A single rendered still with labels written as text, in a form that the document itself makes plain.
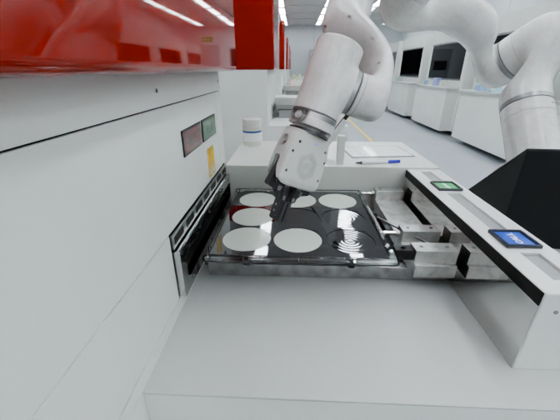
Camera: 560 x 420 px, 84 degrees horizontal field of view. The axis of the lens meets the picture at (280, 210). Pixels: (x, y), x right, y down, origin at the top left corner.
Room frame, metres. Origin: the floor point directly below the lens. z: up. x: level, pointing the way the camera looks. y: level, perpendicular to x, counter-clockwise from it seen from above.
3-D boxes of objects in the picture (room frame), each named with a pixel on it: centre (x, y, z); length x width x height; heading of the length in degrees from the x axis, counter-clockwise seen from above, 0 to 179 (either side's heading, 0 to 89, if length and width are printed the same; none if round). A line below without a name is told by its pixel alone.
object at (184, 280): (0.67, 0.17, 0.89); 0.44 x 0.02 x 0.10; 177
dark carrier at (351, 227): (0.67, -0.04, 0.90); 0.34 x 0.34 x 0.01; 87
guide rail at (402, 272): (0.55, -0.10, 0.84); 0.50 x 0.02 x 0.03; 87
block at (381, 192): (0.85, -0.32, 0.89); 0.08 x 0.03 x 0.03; 87
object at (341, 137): (0.91, -0.16, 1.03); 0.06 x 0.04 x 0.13; 87
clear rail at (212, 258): (0.49, -0.04, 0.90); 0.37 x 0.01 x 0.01; 87
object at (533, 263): (0.59, -0.40, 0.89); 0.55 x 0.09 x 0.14; 177
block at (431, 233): (0.60, -0.31, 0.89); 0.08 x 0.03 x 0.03; 87
